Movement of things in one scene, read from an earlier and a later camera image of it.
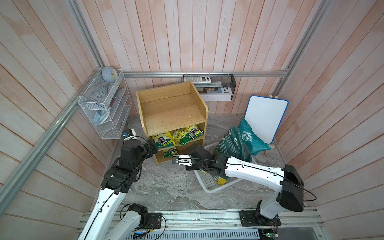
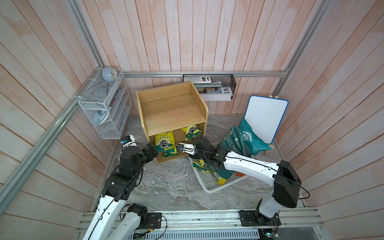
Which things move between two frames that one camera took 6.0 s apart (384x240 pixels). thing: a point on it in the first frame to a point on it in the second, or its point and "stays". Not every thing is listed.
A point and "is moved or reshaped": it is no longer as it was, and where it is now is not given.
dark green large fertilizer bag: x=231 y=143 stays
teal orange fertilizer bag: x=253 y=143 stays
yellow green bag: x=189 y=133 is moved or reshaped
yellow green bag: x=176 y=134 is moved or reshaped
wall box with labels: x=212 y=87 stays
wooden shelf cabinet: x=175 y=116 stays
